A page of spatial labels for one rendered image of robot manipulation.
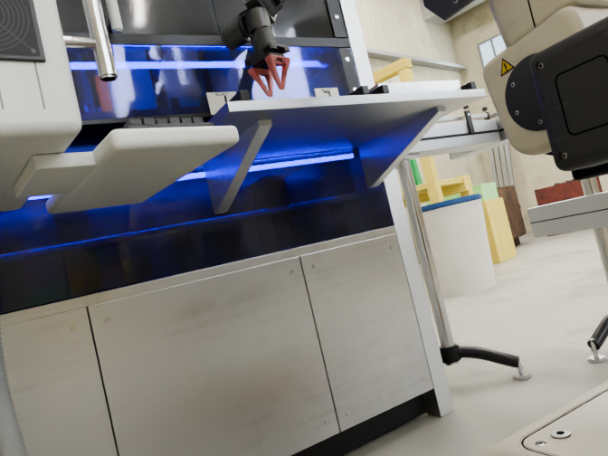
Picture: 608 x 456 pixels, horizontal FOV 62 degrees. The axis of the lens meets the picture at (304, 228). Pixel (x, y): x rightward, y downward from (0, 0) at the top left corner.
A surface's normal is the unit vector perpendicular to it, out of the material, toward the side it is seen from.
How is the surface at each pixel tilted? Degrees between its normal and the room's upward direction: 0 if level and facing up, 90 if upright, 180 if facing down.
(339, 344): 90
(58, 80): 90
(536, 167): 90
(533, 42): 90
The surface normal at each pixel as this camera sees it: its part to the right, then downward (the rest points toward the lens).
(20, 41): 0.59, -0.18
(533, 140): -0.86, 0.18
